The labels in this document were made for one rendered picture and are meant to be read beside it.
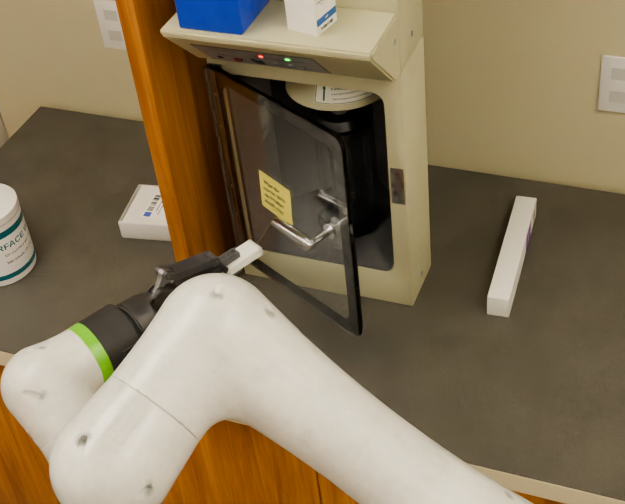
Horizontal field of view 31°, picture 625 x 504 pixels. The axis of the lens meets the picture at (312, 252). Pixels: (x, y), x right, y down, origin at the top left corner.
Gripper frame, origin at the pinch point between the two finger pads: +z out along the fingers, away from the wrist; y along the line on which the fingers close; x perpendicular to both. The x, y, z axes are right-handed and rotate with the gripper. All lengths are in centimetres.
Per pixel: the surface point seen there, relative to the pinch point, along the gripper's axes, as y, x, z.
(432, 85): -9, 20, 63
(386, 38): 30.0, -9.6, 23.9
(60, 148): -26, 83, 13
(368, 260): -18.3, 0.8, 26.2
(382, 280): -21.0, -2.4, 26.3
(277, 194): 0.8, 6.5, 13.4
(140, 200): -22, 50, 12
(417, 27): 24.0, -3.5, 36.1
